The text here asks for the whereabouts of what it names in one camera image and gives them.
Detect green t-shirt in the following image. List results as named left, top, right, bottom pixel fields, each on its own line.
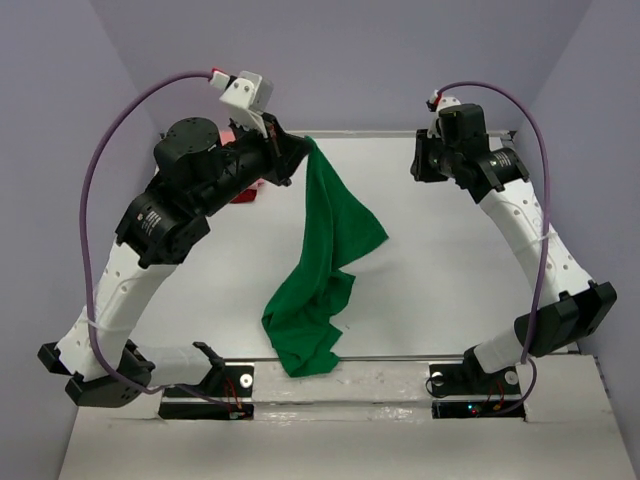
left=261, top=144, right=389, bottom=378

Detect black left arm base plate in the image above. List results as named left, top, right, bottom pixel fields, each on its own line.
left=158, top=362, right=255, bottom=421

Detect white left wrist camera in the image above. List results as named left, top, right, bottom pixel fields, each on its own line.
left=209, top=68, right=273, bottom=131

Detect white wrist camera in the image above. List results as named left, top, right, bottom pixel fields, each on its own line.
left=426, top=90, right=461, bottom=120
left=209, top=68, right=273, bottom=131

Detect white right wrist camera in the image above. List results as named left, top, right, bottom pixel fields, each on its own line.
left=426, top=90, right=461, bottom=120

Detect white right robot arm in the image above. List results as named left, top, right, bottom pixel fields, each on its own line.
left=410, top=97, right=617, bottom=395

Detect pink folded t-shirt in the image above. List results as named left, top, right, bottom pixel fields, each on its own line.
left=219, top=130, right=236, bottom=145

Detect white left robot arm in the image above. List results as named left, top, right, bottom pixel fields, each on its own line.
left=38, top=114, right=312, bottom=408

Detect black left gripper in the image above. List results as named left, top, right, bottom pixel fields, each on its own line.
left=199, top=110, right=316, bottom=216

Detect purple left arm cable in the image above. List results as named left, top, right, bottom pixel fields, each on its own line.
left=80, top=72, right=251, bottom=416

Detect dark red folded t-shirt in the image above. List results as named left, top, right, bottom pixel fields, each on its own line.
left=231, top=180, right=263, bottom=204

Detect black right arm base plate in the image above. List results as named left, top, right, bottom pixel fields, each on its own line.
left=425, top=363, right=526, bottom=420

